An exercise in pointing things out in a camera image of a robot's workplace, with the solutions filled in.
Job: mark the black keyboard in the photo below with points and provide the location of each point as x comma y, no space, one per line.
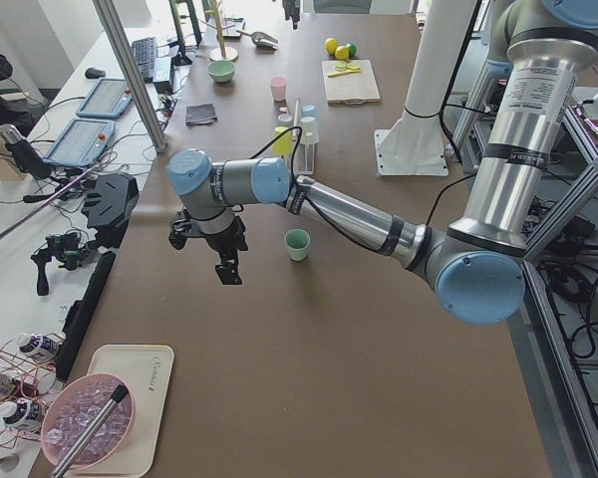
145,52

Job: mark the green cup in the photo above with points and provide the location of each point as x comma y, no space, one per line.
297,242

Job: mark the yellow knife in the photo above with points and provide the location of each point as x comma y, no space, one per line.
336,74

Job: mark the blue teach pendant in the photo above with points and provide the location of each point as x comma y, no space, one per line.
108,99
81,143

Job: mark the pink cup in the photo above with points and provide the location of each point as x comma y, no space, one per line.
278,88

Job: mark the grey folded cloth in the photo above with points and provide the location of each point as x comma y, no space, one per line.
200,114

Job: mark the beige tray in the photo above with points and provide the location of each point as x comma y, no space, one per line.
145,369

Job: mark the aluminium frame post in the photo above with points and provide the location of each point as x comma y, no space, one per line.
113,27

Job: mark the wooden cutting board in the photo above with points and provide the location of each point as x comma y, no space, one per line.
351,89

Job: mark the light blue cup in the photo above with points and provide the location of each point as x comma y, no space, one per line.
309,111

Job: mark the metal rod tool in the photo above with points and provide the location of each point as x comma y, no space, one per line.
119,394

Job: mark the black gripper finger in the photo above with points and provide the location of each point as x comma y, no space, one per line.
227,269

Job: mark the cream white cup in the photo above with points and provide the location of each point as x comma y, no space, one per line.
310,132

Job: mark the wooden mug tree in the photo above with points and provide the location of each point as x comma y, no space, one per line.
222,52

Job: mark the black plastic cover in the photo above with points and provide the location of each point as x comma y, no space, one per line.
108,207

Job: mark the white wire cup rack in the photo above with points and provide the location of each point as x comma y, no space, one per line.
304,163

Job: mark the lower blue teach pendant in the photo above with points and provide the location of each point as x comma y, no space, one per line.
81,143

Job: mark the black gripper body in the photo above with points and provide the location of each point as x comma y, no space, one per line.
292,9
227,239

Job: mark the yellow cup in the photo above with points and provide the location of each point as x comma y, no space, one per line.
283,141

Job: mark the pink bowl with ice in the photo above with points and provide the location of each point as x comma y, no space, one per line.
75,408

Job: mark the upper blue teach pendant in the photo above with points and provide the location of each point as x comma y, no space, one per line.
108,99

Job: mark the yellow lemon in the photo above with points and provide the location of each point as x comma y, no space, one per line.
342,53
331,45

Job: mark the black computer mouse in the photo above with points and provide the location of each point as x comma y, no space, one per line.
93,73

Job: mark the green bowl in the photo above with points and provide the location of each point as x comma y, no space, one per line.
221,71

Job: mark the metal scoop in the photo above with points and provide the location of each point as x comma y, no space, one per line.
261,40

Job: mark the grey cup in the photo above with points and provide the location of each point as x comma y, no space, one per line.
285,120

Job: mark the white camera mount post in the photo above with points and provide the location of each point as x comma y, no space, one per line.
414,145

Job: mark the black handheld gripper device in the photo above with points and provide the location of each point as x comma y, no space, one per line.
68,249

